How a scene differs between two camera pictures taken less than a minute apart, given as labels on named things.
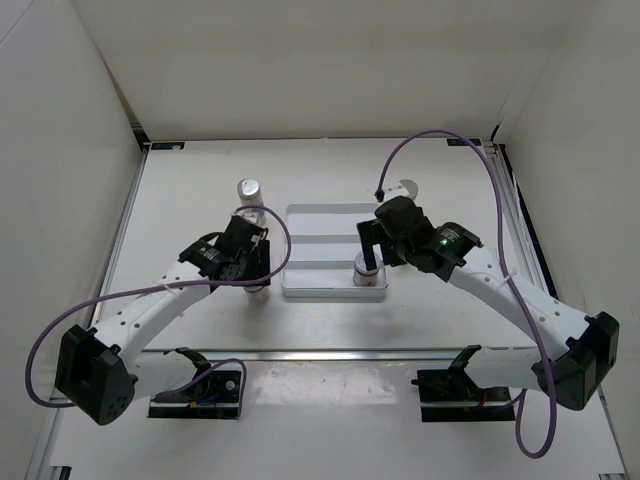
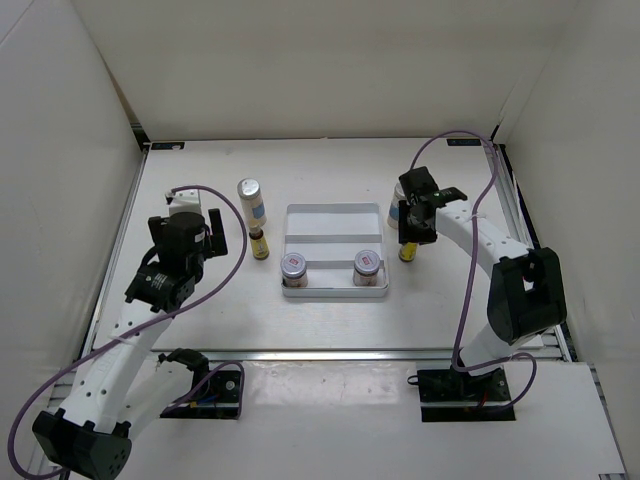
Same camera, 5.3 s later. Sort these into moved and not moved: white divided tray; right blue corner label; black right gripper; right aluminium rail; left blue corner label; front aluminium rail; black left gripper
Moved: black right gripper; black left gripper
Not moved: front aluminium rail; white divided tray; left blue corner label; right blue corner label; right aluminium rail
